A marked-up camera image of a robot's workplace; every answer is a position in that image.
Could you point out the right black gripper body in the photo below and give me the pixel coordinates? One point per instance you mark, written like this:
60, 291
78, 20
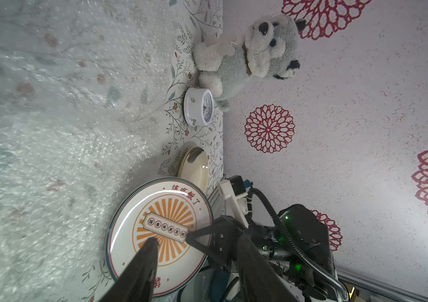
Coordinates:
264, 240

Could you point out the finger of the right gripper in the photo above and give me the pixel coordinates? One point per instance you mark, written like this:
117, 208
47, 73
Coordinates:
218, 241

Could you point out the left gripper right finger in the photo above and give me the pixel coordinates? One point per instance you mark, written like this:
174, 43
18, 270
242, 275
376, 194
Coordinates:
259, 282

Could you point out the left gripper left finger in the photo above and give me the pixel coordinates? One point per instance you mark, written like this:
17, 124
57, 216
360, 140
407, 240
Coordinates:
137, 281

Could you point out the pink plate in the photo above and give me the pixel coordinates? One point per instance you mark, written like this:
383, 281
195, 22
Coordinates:
166, 209

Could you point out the bubble wrap sheet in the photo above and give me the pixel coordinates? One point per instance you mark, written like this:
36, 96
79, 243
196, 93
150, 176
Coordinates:
85, 56

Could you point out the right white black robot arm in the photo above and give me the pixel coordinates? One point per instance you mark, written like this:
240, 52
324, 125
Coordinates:
296, 249

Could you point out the small white round clock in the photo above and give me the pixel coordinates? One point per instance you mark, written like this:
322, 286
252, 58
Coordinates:
198, 107

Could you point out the grey raccoon plush toy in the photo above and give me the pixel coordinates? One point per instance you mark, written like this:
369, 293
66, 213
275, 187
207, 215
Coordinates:
267, 49

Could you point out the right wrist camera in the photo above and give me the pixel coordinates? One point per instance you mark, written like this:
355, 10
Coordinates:
231, 198

